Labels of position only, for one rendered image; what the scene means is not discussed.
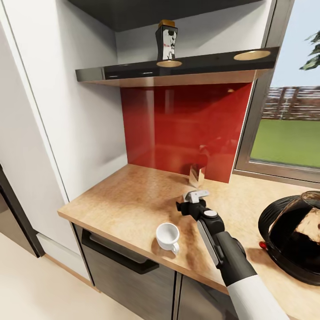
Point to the fridge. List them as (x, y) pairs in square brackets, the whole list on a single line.
[(58, 137)]

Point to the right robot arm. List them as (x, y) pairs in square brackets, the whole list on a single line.
[(250, 296)]

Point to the coffee cup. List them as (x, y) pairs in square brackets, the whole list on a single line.
[(167, 236)]

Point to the fixed window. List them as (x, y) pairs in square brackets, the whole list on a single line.
[(280, 139)]

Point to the paper coffee filter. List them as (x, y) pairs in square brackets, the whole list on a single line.
[(186, 197)]

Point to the electric kettle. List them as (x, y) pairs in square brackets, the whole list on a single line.
[(293, 241)]

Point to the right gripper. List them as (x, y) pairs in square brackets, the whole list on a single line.
[(188, 208)]

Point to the bottle of coffee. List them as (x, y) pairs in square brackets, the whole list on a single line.
[(166, 38)]

